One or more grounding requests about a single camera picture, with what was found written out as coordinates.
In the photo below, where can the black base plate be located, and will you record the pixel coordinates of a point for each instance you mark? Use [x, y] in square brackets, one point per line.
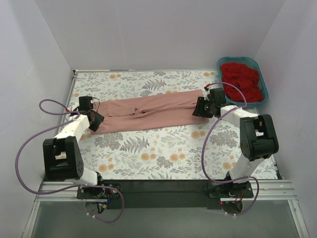
[165, 193]

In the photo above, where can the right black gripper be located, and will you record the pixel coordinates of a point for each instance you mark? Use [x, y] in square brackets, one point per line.
[201, 108]

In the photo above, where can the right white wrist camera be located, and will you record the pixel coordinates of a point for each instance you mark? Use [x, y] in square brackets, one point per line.
[208, 95]

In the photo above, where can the teal plastic basket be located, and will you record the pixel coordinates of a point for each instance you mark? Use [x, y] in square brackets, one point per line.
[232, 93]

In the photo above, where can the red t shirt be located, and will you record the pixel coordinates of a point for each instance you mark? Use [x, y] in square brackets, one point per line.
[244, 78]

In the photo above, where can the floral table cloth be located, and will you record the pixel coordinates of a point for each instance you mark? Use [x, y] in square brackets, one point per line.
[182, 152]

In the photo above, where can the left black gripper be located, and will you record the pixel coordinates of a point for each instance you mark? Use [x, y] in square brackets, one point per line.
[95, 120]

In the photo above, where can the aluminium frame rail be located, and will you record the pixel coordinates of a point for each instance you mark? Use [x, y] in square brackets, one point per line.
[273, 212]

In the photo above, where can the pink t shirt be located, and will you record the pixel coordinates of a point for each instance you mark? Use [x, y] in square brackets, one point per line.
[164, 110]

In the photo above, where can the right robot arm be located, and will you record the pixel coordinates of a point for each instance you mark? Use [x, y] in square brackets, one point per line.
[258, 141]

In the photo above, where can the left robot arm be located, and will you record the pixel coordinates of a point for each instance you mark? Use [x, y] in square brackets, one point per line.
[62, 156]

